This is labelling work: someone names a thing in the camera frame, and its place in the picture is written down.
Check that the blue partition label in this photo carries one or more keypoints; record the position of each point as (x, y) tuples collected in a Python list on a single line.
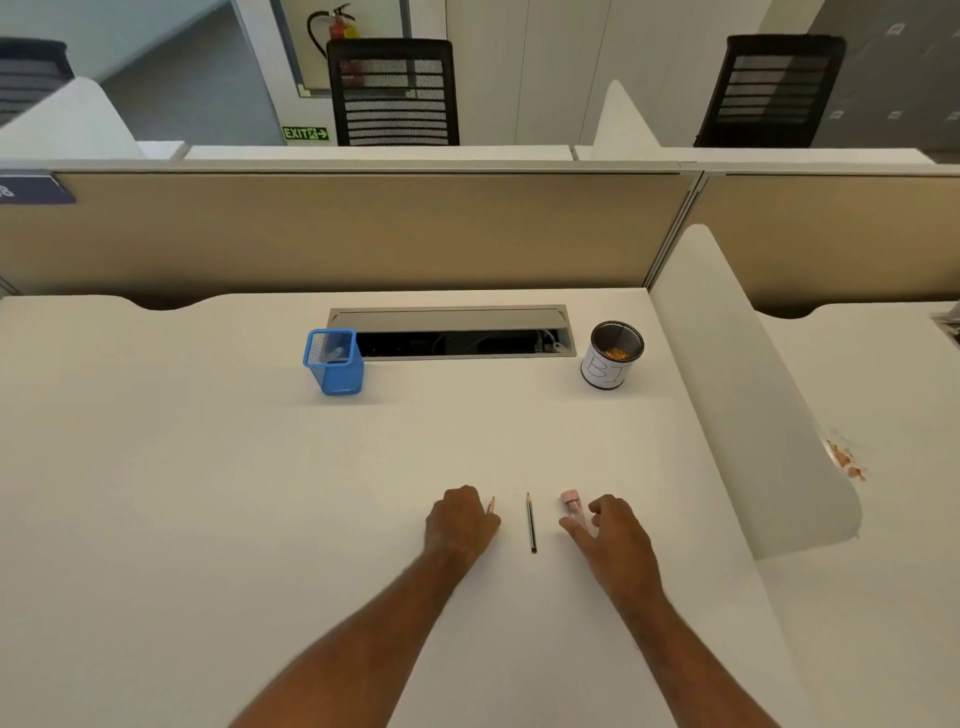
[(34, 189)]

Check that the grey locker cabinet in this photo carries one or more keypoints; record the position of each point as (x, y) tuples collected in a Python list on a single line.
[(892, 75)]

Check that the long beige partition panel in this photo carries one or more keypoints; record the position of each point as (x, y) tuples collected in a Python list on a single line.
[(337, 232)]

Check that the pink pencil sharpener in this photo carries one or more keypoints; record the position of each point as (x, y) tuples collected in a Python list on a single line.
[(571, 504)]

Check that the person's left forearm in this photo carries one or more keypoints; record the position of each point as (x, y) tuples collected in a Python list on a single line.
[(360, 645)]

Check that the black mesh cup white label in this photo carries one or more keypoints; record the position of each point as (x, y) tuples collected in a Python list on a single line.
[(606, 371)]

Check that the black mesh office chair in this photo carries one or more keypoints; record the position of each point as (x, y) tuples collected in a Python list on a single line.
[(394, 94), (30, 75), (772, 90)]

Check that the white curved desk divider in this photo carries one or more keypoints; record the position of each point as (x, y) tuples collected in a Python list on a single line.
[(75, 124), (739, 390)]

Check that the person's right thumb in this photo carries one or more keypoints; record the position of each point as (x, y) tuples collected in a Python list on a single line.
[(575, 533)]

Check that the black pencil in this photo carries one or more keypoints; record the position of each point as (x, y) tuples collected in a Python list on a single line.
[(531, 525)]

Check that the scattered pencil shavings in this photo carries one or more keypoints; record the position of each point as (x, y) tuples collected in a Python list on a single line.
[(846, 457)]

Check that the person's right forearm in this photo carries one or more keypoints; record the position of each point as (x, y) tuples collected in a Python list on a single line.
[(690, 660)]

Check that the person's left hand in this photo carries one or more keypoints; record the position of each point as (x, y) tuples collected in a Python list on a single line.
[(459, 525)]

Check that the person's right hand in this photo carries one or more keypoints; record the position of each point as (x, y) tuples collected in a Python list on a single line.
[(619, 544)]

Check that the short beige partition panel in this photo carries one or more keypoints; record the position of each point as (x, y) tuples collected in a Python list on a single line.
[(832, 240)]

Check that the green exit sign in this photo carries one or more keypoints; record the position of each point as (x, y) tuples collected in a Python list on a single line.
[(305, 133)]

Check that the person's left fingers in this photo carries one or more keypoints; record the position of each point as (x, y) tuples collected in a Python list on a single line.
[(480, 504)]

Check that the blue mesh pen holder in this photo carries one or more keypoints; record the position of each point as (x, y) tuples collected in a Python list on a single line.
[(334, 373)]

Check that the orange pencil shavings in cup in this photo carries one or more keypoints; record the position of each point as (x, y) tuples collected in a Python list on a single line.
[(617, 352)]

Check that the red fire extinguisher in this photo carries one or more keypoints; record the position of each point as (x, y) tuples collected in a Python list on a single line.
[(337, 26)]

